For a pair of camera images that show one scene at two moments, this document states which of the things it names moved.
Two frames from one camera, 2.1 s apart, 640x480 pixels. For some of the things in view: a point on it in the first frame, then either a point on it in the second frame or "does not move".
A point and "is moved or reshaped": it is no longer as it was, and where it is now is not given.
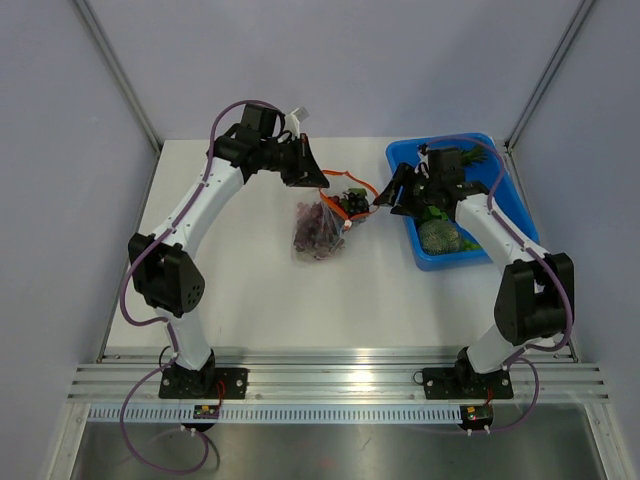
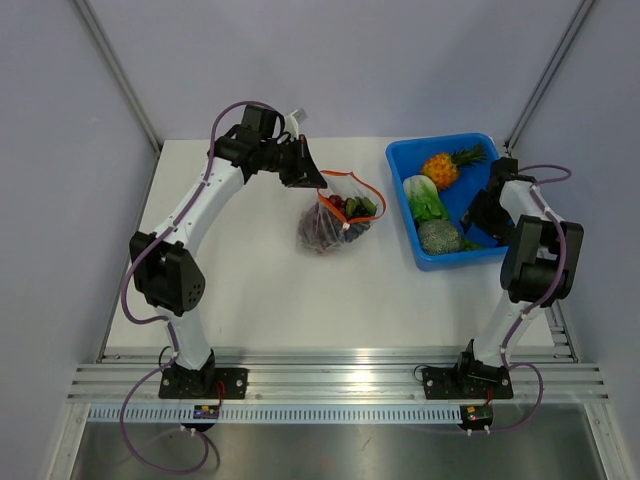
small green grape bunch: x=470 y=245 does not move
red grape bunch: x=336 y=200 does not move
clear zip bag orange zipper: x=320 y=225 is moved or reshaped
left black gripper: x=305 y=171 does not move
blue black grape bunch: x=355 y=201 → x=354 y=231
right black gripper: x=389 y=195 → x=473 y=213
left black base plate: x=204 y=383 does not move
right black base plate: x=465 y=383 does not move
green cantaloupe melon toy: x=439 y=237 does not move
